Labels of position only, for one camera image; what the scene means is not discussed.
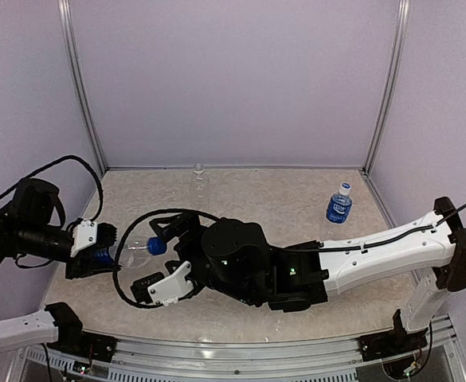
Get clear plastic bottle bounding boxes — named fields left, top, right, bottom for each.
left=190, top=163, right=210, bottom=211

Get Pepsi bottle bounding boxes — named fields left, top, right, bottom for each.
left=92, top=236, right=156, bottom=269

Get blue Pepsi bottle cap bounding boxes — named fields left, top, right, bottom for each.
left=147, top=236, right=167, bottom=255

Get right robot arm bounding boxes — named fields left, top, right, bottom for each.
left=143, top=197, right=466, bottom=353

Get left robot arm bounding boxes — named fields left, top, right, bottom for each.
left=0, top=178, right=117, bottom=359

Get blue label water bottle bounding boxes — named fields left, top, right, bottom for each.
left=320, top=182, right=353, bottom=241

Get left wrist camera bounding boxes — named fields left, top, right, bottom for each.
left=70, top=220, right=117, bottom=258

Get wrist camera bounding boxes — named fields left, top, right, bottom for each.
left=70, top=220, right=117, bottom=258
left=131, top=261, right=195, bottom=307

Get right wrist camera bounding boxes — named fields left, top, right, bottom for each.
left=131, top=261, right=195, bottom=307

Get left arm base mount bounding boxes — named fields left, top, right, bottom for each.
left=45, top=302, right=117, bottom=363

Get aluminium front rail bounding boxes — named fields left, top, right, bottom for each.
left=7, top=314, right=466, bottom=382

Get left camera cable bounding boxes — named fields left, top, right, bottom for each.
left=0, top=154, right=103, bottom=224

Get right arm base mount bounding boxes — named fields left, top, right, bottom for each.
left=358, top=309, right=429, bottom=361

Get left aluminium post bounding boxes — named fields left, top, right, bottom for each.
left=57, top=0, right=108, bottom=176

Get aluminium post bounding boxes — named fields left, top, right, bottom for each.
left=57, top=0, right=108, bottom=176
left=362, top=0, right=411, bottom=177

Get right aluminium post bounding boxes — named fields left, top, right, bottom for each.
left=362, top=0, right=411, bottom=177

